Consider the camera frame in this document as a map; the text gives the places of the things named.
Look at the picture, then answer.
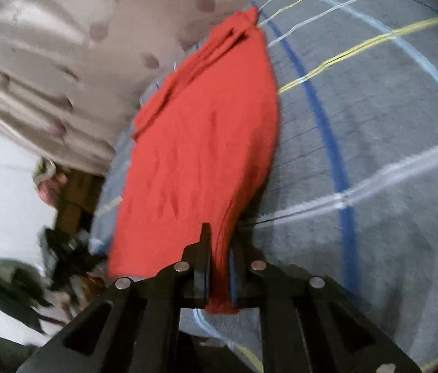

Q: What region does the red knitted garment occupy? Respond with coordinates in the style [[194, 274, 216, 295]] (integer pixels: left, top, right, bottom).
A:
[[108, 8, 280, 314]]

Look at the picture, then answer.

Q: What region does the dark green bag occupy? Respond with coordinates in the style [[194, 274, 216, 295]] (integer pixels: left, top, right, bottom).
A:
[[0, 259, 52, 334]]

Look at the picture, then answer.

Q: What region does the grey plaid bed sheet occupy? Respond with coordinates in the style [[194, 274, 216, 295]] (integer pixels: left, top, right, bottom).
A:
[[109, 0, 438, 371]]

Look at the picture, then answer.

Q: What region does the beige leaf pattern curtain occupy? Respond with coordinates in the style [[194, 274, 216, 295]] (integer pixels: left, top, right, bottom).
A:
[[0, 0, 250, 175]]

